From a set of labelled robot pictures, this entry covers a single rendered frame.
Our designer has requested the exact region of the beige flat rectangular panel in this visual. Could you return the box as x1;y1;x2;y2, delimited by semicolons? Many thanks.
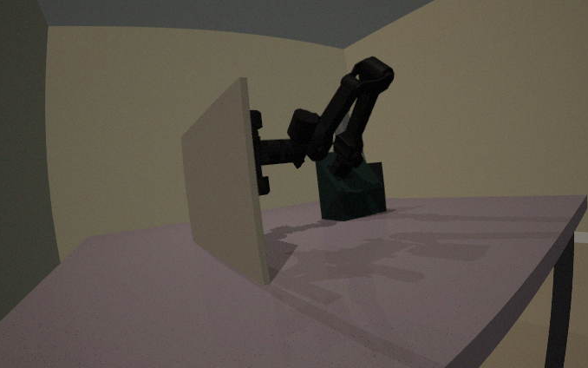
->
181;77;271;285

